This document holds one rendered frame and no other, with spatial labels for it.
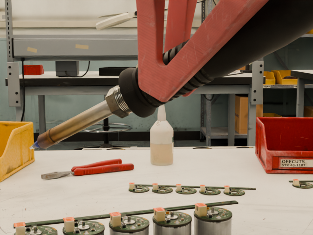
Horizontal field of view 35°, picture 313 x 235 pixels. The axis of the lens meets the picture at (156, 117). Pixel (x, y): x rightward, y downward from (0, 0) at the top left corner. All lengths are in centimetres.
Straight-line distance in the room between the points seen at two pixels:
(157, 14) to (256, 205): 37
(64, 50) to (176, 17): 242
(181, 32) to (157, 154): 48
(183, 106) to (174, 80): 459
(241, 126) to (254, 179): 382
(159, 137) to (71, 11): 414
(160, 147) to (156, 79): 49
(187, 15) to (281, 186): 42
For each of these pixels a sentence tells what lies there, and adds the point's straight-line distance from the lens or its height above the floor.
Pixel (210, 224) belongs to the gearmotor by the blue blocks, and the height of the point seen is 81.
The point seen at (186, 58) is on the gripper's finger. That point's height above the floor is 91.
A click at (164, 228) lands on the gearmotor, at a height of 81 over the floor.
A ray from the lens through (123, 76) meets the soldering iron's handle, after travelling 23.
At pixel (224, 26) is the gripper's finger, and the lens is 19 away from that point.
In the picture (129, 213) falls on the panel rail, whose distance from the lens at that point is 33.
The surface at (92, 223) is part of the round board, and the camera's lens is 31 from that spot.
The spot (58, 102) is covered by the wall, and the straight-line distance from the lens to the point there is 483.
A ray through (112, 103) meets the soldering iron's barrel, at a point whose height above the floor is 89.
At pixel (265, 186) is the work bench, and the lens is 62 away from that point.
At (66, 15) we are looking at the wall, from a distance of 480.
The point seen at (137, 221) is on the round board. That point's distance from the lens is 31.
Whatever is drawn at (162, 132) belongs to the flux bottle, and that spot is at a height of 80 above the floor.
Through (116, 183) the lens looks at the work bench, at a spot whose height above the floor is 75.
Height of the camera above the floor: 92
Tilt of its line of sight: 8 degrees down
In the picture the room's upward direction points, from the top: straight up
